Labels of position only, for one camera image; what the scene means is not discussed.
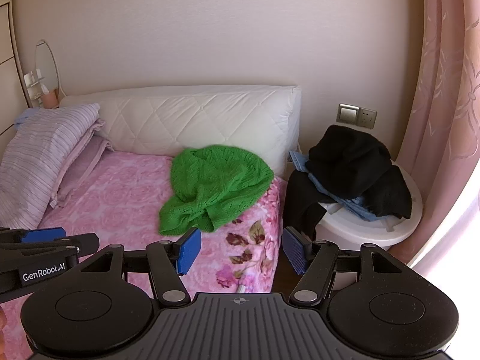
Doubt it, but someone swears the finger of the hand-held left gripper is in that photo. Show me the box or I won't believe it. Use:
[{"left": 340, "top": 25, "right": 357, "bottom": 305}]
[
  {"left": 45, "top": 232, "right": 100, "bottom": 256},
  {"left": 0, "top": 227, "right": 67, "bottom": 246}
]

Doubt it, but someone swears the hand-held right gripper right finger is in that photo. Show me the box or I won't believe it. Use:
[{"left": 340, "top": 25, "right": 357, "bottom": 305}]
[{"left": 282, "top": 227, "right": 407, "bottom": 306}]

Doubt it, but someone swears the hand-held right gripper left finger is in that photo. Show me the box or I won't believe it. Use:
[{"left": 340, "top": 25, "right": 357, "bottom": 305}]
[{"left": 77, "top": 227, "right": 203, "bottom": 306}]

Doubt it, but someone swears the green knitted sweater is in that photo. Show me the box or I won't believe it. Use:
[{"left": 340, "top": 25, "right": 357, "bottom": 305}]
[{"left": 158, "top": 145, "right": 275, "bottom": 236}]

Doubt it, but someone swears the black garment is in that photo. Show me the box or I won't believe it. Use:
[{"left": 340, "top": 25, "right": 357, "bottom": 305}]
[
  {"left": 282, "top": 174, "right": 328, "bottom": 241},
  {"left": 307, "top": 124, "right": 413, "bottom": 220}
]

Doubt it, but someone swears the pink floral blanket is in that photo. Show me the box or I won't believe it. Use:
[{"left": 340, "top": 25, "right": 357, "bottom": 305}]
[{"left": 0, "top": 148, "right": 284, "bottom": 360}]

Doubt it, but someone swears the white round stool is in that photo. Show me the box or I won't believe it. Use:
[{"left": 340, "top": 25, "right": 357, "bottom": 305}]
[{"left": 316, "top": 160, "right": 425, "bottom": 251}]

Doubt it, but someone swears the blue garment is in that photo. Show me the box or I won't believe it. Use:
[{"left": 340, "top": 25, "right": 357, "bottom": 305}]
[{"left": 288, "top": 151, "right": 380, "bottom": 222}]

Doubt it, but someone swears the lilac striped duvet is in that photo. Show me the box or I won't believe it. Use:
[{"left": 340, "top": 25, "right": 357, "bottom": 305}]
[{"left": 0, "top": 103, "right": 102, "bottom": 230}]

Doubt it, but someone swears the light blue cloth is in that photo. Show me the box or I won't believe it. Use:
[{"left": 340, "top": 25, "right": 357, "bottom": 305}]
[{"left": 14, "top": 108, "right": 38, "bottom": 129}]

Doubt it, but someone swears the white quilted headboard cushion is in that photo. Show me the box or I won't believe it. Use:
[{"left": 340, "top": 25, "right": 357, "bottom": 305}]
[{"left": 60, "top": 84, "right": 302, "bottom": 177}]

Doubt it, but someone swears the small white shelf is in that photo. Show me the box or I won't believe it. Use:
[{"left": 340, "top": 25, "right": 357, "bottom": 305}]
[{"left": 23, "top": 69, "right": 49, "bottom": 101}]

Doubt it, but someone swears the cream cabinet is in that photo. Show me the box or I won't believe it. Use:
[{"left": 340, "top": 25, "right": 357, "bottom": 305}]
[{"left": 0, "top": 2, "right": 30, "bottom": 147}]

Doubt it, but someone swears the oval mirror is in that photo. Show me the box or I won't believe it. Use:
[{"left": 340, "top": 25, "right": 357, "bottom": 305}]
[{"left": 35, "top": 39, "right": 61, "bottom": 94}]

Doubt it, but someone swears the pink curtain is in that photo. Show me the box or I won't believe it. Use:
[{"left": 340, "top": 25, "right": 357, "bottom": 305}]
[{"left": 394, "top": 0, "right": 480, "bottom": 268}]

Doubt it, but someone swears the wall switch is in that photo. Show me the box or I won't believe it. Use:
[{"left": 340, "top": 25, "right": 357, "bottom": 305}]
[{"left": 337, "top": 103, "right": 361, "bottom": 124}]

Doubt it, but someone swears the wall socket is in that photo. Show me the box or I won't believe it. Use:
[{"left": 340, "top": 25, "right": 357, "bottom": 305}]
[{"left": 358, "top": 107, "right": 378, "bottom": 130}]

